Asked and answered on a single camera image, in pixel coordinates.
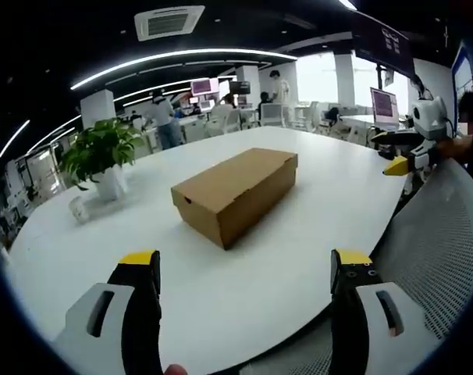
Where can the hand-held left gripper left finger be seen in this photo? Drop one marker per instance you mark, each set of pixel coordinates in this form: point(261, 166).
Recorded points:
point(115, 308)

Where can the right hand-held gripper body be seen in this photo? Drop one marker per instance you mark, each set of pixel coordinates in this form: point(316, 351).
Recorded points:
point(429, 117)

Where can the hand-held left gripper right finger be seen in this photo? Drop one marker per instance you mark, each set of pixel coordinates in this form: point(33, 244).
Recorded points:
point(361, 312)

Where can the brown cardboard shoe box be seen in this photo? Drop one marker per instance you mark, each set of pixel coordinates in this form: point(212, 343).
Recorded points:
point(236, 195)

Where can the person's right hand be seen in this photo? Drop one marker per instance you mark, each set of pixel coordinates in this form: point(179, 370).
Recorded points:
point(453, 148)

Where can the person's left hand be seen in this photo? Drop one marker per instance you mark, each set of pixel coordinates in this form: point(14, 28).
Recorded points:
point(176, 370)

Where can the computer monitor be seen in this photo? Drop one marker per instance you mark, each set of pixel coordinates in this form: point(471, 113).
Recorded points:
point(385, 107)

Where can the grey mesh office chair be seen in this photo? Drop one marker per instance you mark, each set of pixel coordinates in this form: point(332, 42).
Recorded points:
point(427, 265)

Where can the hanging dark sign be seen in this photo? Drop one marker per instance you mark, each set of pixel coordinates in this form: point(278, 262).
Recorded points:
point(383, 41)

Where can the small white cup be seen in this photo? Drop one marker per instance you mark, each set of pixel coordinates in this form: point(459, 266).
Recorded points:
point(78, 209)

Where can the white plant pot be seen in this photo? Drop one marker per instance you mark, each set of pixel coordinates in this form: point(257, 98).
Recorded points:
point(111, 184)

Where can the white office chair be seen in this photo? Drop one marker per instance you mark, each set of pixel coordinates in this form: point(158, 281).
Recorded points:
point(273, 114)

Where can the green potted plant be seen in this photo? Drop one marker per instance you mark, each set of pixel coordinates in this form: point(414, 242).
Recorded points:
point(100, 150)

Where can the pink screen monitor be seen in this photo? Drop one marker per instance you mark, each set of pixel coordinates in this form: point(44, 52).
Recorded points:
point(201, 86)

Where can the ceiling air conditioner vent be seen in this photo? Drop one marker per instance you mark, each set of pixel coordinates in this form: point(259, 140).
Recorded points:
point(168, 21)

